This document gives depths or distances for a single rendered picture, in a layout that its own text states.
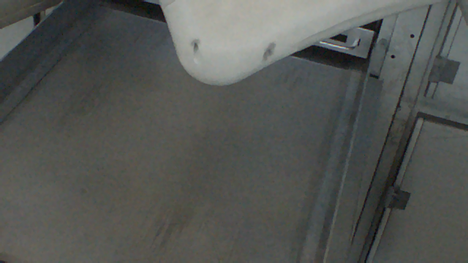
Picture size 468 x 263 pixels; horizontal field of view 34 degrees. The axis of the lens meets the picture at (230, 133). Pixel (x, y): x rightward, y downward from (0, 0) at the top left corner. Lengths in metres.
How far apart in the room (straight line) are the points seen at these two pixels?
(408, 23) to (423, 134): 0.23
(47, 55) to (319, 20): 0.60
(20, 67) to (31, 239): 0.38
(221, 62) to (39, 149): 0.38
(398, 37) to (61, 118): 0.62
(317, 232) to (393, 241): 0.60
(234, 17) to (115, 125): 0.39
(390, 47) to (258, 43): 0.57
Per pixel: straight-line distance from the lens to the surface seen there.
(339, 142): 1.25
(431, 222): 1.62
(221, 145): 1.20
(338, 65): 1.47
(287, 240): 1.06
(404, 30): 1.41
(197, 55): 0.89
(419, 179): 1.56
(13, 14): 1.47
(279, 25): 0.89
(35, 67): 1.33
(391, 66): 1.45
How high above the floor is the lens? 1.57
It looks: 36 degrees down
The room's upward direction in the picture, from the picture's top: 10 degrees clockwise
